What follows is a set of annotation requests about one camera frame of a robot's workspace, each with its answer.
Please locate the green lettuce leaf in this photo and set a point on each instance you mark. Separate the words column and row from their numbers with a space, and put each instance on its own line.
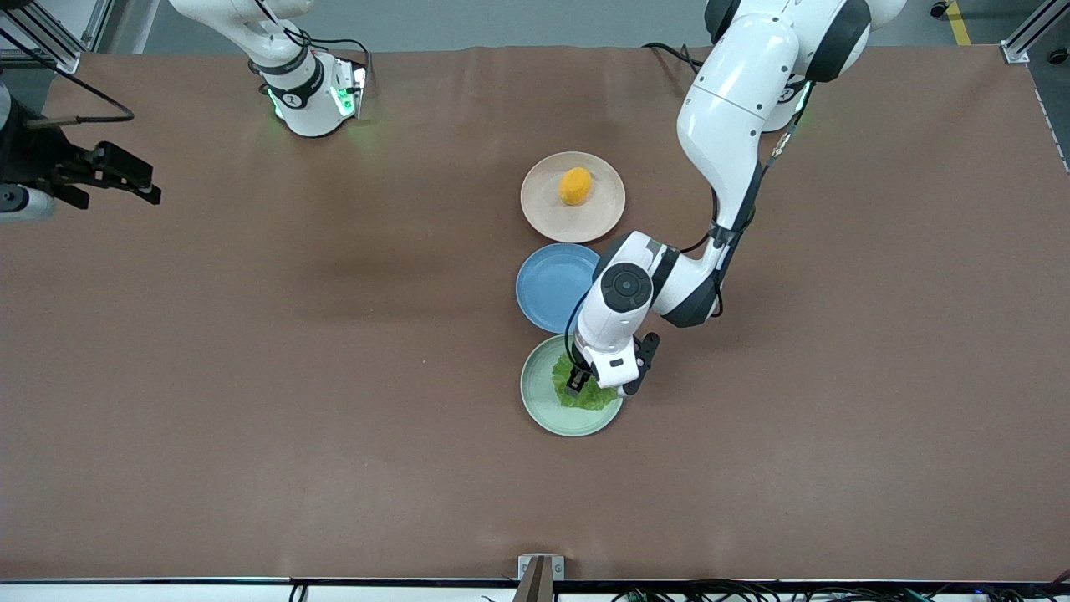
column 598, row 400

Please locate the yellow lemon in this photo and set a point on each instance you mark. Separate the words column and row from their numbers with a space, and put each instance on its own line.
column 575, row 186

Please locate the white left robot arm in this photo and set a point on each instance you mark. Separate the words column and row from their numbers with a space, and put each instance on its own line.
column 736, row 100

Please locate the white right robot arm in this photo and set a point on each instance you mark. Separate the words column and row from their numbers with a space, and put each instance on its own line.
column 303, row 109

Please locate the light green round plate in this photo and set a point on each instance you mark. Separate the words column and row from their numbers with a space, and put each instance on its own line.
column 543, row 410

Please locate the blue round plate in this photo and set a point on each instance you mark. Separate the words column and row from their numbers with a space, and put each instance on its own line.
column 547, row 288

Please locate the beige round plate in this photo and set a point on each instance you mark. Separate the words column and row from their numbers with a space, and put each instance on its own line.
column 547, row 205

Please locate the brown table mat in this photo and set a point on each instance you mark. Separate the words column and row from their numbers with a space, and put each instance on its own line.
column 251, row 418

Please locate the aluminium frame profile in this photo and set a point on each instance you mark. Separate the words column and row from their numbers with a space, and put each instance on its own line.
column 63, row 54
column 1024, row 46

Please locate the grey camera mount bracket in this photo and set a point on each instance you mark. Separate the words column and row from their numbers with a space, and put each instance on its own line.
column 525, row 567

